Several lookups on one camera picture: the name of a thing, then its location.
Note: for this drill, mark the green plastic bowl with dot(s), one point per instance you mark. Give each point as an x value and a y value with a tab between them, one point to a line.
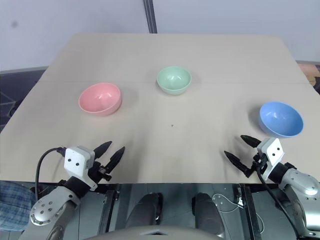
174	80

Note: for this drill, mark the grey robot torso top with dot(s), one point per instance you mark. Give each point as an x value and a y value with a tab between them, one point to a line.
160	232

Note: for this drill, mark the dark vertical wall strip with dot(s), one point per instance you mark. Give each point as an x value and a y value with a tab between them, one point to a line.
150	16

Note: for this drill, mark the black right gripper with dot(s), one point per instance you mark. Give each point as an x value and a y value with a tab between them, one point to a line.
257	163

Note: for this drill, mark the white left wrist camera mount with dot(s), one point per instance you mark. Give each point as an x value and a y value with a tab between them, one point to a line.
76	161

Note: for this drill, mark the blue checked cloth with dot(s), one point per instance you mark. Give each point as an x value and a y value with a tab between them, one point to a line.
15	205

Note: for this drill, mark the blue plastic bowl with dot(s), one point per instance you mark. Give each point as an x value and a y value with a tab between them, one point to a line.
281	118

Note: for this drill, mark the pink plastic bowl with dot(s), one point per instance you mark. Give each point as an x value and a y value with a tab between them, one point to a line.
100	98

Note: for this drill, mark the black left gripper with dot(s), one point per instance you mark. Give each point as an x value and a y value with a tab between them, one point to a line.
100	172

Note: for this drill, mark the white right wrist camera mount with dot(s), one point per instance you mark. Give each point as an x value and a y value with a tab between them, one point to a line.
271	152

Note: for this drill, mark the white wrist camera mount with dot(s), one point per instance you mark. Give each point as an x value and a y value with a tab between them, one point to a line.
76	161
271	152

